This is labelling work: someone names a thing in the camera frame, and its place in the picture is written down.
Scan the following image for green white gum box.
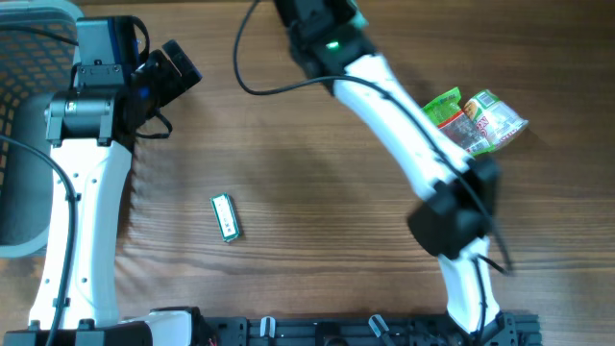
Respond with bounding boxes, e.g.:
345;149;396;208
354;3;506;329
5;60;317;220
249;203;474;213
210;193;241;243

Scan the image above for green snack bag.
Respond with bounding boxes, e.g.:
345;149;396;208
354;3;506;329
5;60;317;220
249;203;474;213
423;87;494;157

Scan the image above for instant noodle cup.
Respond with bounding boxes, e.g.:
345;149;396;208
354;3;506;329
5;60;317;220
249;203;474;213
463;89;529;151

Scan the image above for light blue tissue pack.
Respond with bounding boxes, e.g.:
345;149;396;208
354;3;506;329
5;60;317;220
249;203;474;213
348;0;369;30

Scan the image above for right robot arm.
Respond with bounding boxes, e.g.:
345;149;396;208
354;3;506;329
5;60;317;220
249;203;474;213
275;1;524;345

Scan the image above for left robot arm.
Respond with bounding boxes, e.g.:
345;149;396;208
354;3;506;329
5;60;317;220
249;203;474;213
4;15;208;345

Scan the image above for grey plastic mesh basket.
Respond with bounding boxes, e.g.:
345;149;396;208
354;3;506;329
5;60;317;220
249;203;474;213
0;0;86;260

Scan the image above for left camera black cable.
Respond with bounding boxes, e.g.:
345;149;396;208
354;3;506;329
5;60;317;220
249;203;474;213
0;23;81;346

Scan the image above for camera black cable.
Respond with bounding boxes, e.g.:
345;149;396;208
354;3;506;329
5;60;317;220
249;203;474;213
232;0;513;346
0;23;81;346

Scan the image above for right camera black cable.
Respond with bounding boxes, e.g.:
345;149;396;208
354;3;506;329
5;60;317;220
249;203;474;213
232;0;513;346

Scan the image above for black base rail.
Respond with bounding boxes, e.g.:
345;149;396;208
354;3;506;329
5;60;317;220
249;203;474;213
197;312;543;346

